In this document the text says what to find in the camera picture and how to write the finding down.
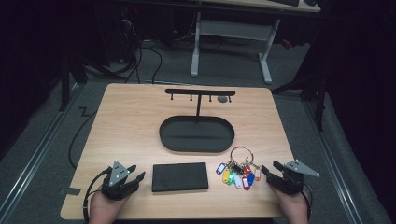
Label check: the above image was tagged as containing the black keyboard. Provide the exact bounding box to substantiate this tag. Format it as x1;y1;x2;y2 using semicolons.
269;0;301;7

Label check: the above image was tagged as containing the black tray with hook stand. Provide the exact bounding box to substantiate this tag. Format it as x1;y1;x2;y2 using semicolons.
159;88;236;154

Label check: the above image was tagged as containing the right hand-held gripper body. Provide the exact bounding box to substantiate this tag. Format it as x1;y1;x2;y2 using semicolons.
266;160;320;196

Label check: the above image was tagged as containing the black metal stand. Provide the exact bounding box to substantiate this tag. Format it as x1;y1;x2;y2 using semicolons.
270;71;328;132
59;52;88;113

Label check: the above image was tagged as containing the person's right hand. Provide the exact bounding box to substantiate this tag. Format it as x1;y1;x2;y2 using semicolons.
269;184;312;224

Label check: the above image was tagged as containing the black looped floor cable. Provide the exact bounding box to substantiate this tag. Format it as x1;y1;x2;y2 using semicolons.
124;40;163;85

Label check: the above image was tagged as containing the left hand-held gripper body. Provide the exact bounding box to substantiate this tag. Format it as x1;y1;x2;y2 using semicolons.
100;160;140;201

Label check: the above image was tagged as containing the white-framed wooden desk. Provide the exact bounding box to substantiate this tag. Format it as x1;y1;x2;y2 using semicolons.
190;0;321;86

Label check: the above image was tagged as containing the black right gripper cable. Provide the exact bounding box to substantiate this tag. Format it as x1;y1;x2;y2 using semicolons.
303;183;314;222

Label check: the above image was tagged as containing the black wallet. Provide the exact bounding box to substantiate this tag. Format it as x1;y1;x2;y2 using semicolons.
151;161;209;193

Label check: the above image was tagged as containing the person's left hand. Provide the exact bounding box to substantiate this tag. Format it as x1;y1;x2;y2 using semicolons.
88;185;132;224

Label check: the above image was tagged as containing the grey tape piece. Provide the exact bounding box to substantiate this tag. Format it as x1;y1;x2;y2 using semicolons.
59;187;82;197

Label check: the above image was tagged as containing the metal floor rail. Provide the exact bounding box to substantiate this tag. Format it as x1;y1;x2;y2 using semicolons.
302;99;363;224
0;82;82;218

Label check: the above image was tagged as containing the key ring with coloured tags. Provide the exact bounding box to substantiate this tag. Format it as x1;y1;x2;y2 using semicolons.
215;146;262;191

